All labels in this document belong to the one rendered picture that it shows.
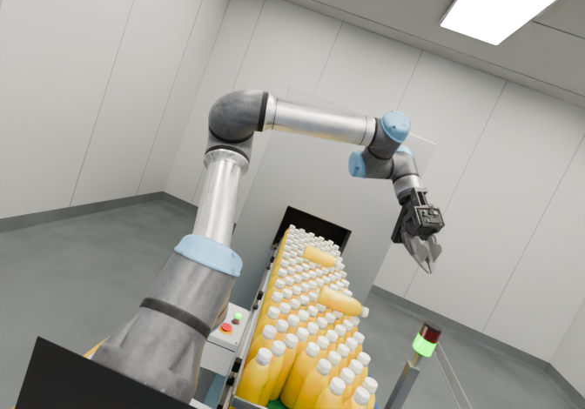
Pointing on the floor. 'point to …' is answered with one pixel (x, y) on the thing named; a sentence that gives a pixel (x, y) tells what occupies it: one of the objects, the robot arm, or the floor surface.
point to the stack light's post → (403, 386)
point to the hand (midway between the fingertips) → (426, 269)
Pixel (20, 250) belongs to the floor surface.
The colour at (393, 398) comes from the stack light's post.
